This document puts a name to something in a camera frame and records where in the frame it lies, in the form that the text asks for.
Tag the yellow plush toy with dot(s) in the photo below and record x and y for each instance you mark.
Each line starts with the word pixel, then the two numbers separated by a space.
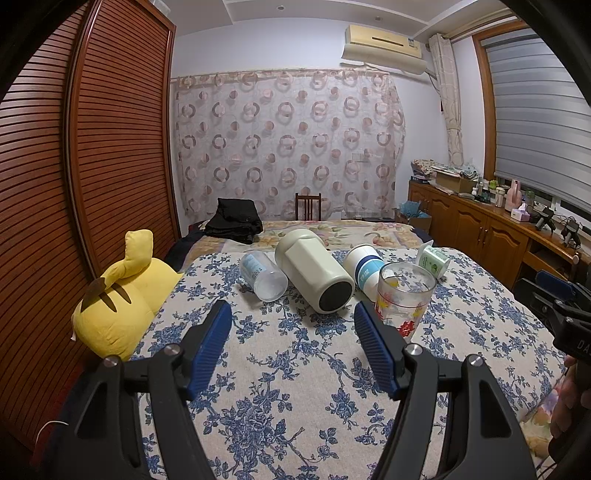
pixel 120 314

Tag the wooden chair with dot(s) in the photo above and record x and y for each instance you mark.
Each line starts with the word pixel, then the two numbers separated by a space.
pixel 308 207

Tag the wooden sideboard cabinet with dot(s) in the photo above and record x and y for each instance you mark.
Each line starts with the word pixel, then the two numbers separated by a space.
pixel 471 226

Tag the tied beige curtain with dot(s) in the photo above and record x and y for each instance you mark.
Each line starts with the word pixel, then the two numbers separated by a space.
pixel 450 101

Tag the clear printed glass cup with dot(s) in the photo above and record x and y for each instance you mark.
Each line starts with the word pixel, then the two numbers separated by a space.
pixel 406 304

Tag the cardboard box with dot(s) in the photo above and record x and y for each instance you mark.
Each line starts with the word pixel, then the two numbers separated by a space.
pixel 455 182

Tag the pink bottle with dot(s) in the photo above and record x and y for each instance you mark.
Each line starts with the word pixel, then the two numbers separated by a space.
pixel 513 196

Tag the box with blue paper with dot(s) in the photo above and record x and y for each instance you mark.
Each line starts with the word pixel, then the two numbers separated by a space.
pixel 415 217

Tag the floral bed sheet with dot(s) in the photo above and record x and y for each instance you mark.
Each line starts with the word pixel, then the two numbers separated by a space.
pixel 351 233

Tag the sheer circle pattern curtain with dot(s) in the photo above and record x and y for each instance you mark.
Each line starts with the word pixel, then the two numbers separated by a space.
pixel 286 138

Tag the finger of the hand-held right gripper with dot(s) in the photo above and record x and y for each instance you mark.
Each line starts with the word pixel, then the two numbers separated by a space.
pixel 554 280

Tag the pink tissue box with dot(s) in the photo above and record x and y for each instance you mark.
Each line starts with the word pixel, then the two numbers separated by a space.
pixel 520 213

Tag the wooden slatted wardrobe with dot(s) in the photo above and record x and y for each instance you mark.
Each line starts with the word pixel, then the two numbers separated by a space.
pixel 92 161

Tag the black folded clothing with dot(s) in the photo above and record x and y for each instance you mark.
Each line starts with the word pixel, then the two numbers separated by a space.
pixel 233 221

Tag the person's right hand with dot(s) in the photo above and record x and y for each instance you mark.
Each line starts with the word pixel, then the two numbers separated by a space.
pixel 570 401

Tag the clear plastic cup blue label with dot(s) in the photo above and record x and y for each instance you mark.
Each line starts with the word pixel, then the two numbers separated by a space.
pixel 263 277

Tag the pile of patterned cloth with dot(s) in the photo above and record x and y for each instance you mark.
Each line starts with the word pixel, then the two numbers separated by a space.
pixel 438 166

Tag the white cup blue band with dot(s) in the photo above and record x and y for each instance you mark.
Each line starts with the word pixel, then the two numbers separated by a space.
pixel 360 270

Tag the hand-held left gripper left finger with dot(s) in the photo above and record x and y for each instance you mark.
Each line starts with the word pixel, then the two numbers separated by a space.
pixel 210 344

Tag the black gadget on stand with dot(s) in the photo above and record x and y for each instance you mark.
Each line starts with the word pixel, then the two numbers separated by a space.
pixel 545 217
pixel 571 230

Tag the cream insulated cup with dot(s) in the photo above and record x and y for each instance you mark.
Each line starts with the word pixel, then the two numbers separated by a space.
pixel 309 267

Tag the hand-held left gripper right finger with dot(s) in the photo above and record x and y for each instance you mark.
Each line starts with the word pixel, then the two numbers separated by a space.
pixel 375 346

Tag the green white paper cup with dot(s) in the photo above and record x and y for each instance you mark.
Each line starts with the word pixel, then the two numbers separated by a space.
pixel 431 263

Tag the grey window blind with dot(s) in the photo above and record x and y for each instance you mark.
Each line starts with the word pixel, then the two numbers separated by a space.
pixel 540 115

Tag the blue floral blanket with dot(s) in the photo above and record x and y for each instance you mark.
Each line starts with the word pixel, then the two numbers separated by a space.
pixel 286 369

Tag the wall air conditioner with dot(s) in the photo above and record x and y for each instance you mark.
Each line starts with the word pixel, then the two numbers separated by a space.
pixel 383 48

